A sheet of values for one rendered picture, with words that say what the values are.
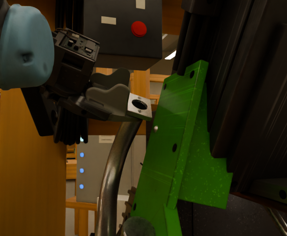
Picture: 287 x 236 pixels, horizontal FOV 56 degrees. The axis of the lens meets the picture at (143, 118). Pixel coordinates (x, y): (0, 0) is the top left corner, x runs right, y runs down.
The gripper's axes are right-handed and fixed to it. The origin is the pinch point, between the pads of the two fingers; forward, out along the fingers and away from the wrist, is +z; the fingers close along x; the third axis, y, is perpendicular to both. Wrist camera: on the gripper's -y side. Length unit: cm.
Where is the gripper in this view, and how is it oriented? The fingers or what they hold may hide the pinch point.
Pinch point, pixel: (131, 113)
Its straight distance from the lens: 43.6
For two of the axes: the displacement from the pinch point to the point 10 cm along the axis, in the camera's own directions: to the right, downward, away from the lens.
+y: 4.5, -7.4, -5.0
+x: -0.3, -5.7, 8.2
